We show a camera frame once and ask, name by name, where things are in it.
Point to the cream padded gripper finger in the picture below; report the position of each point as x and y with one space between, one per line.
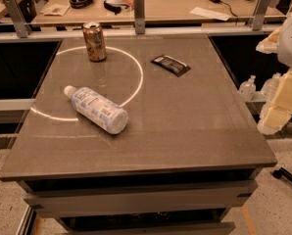
277 110
269 44

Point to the black rxbar chocolate wrapper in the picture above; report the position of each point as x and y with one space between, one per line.
171 64

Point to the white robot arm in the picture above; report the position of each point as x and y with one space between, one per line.
284 50

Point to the orange soda can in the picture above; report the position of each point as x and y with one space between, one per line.
95 42

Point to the small clear bottle right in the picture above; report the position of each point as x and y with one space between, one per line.
269 85

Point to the small clear bottle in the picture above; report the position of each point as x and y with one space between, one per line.
248 88
269 85

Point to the small clear bottle left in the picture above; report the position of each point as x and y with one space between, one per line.
248 88

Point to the white paper sheet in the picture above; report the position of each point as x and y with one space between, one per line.
210 14

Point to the grey drawer cabinet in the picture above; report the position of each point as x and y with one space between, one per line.
189 153

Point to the black sunglasses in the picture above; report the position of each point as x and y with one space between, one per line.
115 8

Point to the white plastic water bottle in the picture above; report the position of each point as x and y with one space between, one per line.
100 110

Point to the printed paper card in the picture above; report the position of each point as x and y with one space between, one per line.
56 10

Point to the metal bracket right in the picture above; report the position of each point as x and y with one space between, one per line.
257 21

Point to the metal bracket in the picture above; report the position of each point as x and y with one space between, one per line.
139 16
16 15
257 21

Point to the metal bracket middle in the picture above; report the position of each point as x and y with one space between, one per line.
139 16

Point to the metal bracket left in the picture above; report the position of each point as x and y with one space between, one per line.
16 15

